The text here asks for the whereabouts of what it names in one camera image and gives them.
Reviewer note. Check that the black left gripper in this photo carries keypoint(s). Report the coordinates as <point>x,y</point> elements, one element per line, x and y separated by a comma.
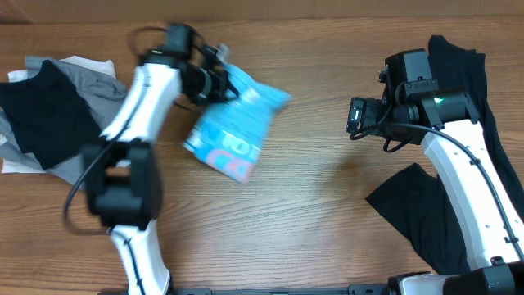
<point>227,91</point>

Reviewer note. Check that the light blue printed t-shirt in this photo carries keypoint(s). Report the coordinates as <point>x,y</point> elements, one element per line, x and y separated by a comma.
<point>229,136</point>

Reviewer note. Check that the black t-shirt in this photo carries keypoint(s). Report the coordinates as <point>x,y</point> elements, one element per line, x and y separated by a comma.
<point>416,203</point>

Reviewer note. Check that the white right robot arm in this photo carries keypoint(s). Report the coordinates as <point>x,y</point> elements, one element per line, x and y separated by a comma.
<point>444,121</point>

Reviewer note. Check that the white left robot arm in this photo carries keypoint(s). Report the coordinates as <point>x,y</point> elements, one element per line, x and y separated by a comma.
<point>121,176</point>

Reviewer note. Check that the folded white shirt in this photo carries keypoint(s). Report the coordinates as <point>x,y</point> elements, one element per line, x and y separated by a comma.
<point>88,63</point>

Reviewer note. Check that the folded grey shirt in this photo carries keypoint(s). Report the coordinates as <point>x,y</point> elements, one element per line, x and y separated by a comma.
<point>98,94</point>

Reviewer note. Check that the folded black shirt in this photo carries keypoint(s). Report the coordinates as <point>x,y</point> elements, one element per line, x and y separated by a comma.
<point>47,116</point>

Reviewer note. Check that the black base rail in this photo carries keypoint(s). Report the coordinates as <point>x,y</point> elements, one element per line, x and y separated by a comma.
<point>353,289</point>

